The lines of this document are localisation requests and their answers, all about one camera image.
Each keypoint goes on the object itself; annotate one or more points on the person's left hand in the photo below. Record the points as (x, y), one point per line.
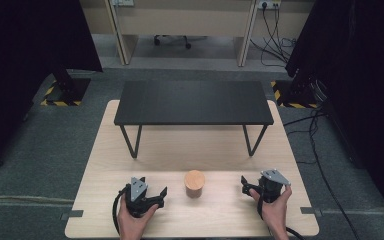
(131, 223)

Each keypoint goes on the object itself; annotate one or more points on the grey floor tape strip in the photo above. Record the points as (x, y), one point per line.
(310, 211)
(72, 215)

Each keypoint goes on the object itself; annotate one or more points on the small black metal-legged shelf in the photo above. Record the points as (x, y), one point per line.
(193, 101)

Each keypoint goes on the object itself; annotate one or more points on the person's right hand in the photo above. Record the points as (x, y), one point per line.
(276, 213)

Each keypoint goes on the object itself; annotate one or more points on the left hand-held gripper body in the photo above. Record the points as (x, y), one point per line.
(137, 191)

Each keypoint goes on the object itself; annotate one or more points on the wall power socket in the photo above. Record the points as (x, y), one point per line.
(123, 2)
(268, 4)

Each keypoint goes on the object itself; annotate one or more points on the black curtain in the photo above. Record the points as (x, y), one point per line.
(363, 66)
(16, 66)

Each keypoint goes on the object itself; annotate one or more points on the wooden cylinder jar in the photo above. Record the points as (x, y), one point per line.
(194, 186)

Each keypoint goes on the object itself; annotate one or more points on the black office chair base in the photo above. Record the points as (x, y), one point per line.
(172, 40)

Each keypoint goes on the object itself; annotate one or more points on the striped-edge stand base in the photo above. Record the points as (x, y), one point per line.
(65, 91)
(295, 96)

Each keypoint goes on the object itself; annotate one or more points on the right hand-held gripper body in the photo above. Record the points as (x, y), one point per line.
(271, 190)

